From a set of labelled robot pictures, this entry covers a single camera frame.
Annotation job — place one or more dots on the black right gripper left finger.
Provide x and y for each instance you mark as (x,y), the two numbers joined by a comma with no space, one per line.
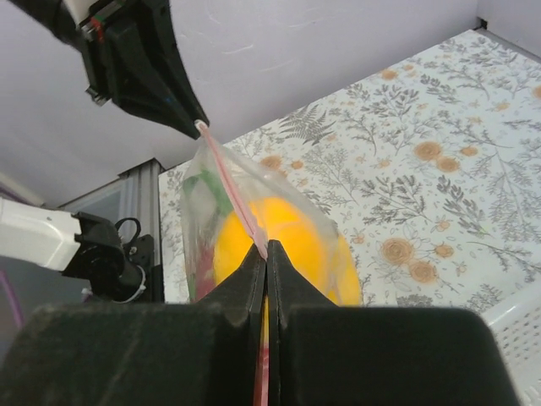
(206,353)

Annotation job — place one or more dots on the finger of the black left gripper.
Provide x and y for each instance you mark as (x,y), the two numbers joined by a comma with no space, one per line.
(162,51)
(157,111)

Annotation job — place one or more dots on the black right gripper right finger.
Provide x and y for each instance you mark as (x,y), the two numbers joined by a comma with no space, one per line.
(324,354)

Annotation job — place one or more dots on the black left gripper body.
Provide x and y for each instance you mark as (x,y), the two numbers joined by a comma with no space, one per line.
(113,41)

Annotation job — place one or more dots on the yellow fake lemon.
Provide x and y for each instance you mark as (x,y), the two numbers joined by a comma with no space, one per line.
(326,262)

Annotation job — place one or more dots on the clear zip top bag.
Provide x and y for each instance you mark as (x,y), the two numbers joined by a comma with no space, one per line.
(220,181)

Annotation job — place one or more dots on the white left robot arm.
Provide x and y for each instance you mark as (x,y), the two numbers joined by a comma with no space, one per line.
(77,245)

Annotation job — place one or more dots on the white plastic mesh basket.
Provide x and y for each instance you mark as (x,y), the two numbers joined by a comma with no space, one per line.
(515,323)

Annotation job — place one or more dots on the floral patterned table mat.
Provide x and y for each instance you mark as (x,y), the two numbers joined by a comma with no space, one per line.
(431,170)

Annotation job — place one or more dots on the aluminium frame rail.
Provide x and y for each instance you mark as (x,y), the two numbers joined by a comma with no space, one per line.
(140,198)

